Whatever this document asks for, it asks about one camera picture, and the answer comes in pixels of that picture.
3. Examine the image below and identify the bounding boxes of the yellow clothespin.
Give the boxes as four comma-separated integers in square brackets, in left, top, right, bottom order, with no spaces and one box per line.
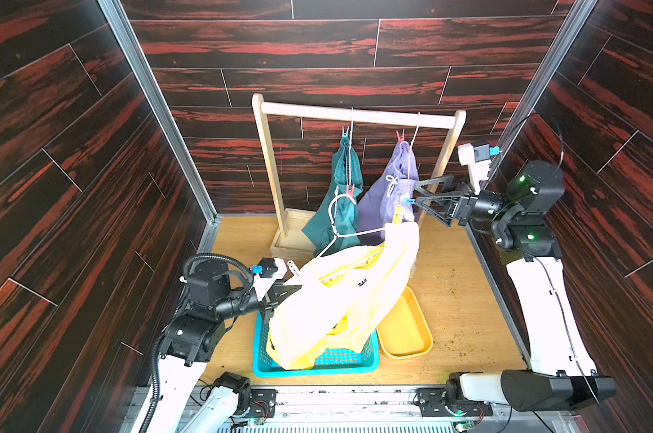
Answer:
[392,205,404,225]

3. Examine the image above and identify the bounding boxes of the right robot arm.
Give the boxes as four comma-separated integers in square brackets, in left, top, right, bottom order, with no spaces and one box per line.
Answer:
[411,161,617,411]

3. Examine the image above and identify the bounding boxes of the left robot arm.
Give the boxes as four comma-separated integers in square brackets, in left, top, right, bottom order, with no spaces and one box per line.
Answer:
[133,253,302,432]

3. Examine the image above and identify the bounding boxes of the lilac shorts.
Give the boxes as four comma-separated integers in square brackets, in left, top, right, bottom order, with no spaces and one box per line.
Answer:
[357,140,419,245]

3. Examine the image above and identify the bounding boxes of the green shorts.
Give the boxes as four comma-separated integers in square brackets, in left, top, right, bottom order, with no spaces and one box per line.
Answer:
[302,134,364,256]

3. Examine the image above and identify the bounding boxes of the wooden clothes rack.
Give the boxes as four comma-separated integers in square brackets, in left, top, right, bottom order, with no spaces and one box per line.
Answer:
[252,93,467,261]

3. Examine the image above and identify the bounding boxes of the turquoise plastic basket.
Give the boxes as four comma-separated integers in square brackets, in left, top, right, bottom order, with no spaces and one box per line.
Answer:
[252,314,380,379]

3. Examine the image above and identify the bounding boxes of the yellow plastic tray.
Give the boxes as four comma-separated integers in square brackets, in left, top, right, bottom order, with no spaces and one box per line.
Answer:
[377,286,434,360]

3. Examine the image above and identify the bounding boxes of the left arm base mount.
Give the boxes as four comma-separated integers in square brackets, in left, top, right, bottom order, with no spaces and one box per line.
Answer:
[203,386,278,420]

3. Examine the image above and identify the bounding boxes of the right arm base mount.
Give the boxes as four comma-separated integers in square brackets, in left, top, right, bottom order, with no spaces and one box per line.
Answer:
[412,388,493,419]

